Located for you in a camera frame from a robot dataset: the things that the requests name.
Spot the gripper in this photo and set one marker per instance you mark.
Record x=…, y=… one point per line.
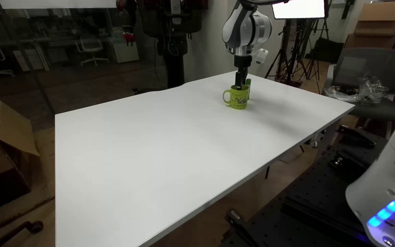
x=242, y=61

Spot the green mug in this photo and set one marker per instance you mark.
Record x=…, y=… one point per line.
x=238, y=99

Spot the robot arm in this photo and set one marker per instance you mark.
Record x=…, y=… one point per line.
x=243, y=27

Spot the green glue stick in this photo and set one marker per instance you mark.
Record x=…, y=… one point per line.
x=248, y=82

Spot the group of black tripods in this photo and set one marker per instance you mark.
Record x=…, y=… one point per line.
x=295, y=51

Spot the dark red robot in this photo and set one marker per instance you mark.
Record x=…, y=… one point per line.
x=173, y=31

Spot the lit light panel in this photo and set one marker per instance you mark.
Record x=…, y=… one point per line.
x=298, y=8

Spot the black chair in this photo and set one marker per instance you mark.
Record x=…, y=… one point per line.
x=326, y=49

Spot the white cabinet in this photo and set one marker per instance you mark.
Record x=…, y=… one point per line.
x=124, y=48

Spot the grey office chair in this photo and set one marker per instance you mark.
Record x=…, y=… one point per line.
x=372, y=65

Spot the clear plastic bag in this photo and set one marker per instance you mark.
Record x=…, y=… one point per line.
x=369, y=92

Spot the black clamp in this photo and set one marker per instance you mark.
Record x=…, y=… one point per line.
x=355, y=135

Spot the stack of cardboard boxes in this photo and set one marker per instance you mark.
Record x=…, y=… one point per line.
x=379, y=24

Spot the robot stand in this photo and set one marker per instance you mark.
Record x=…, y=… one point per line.
x=307, y=202

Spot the open cardboard box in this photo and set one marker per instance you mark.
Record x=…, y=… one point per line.
x=2, y=151

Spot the black caster bar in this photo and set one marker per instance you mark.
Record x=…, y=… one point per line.
x=15, y=233

